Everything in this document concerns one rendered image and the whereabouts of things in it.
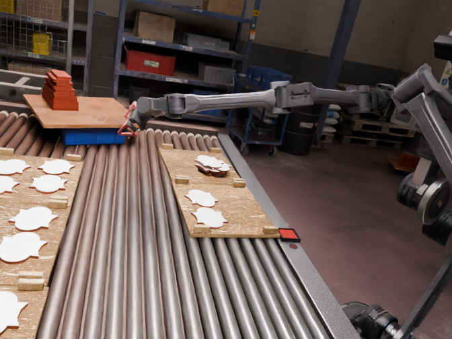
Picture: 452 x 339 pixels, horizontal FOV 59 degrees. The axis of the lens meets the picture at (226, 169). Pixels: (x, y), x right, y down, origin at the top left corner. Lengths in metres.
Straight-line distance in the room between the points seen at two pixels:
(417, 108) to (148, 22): 4.89
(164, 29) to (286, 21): 2.10
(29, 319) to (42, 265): 0.20
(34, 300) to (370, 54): 7.19
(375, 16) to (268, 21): 1.93
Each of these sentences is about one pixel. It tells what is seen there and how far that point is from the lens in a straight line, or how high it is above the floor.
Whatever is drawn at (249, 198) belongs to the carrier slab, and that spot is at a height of 0.94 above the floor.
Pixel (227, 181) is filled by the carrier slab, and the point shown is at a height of 0.94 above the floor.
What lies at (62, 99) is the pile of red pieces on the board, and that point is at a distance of 2.19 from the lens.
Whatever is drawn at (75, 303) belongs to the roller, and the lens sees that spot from 1.13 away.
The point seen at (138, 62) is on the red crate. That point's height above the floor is 0.77.
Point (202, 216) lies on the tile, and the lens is 1.51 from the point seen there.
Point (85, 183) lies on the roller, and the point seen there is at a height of 0.92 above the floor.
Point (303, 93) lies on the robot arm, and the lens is 1.40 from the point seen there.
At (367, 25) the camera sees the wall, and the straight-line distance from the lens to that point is 7.63.
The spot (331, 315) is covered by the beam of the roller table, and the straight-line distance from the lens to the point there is 1.28.
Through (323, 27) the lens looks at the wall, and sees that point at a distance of 7.21.
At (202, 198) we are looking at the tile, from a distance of 1.64.
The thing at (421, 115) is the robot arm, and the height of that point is 1.51.
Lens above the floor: 1.67
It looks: 22 degrees down
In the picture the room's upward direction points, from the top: 12 degrees clockwise
